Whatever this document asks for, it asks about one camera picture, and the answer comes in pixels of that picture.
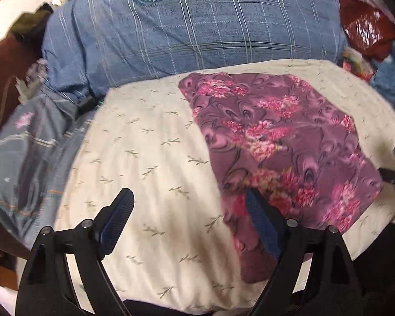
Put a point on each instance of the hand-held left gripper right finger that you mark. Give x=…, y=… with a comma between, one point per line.
x=263, y=223

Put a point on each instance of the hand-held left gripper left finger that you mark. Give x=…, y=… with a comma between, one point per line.
x=117, y=223

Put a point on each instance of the purple floral top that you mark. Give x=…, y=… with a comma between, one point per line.
x=276, y=138

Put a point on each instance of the cream leaf-print blanket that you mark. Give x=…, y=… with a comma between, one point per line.
x=144, y=171

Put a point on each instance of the blue denim cloth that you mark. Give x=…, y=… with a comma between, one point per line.
x=393, y=72

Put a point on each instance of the colourful snack packet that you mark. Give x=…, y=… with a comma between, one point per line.
x=357, y=61

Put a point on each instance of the grey-blue flowered bed sheet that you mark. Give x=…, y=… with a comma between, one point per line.
x=29, y=158

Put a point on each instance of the red plastic bag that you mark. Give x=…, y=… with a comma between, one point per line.
x=368, y=26

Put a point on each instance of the white charger plug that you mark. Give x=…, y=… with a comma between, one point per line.
x=22, y=89

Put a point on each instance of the blue plaid pillow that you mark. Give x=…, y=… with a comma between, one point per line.
x=191, y=36

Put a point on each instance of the olive cloth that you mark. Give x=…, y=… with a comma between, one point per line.
x=31, y=23

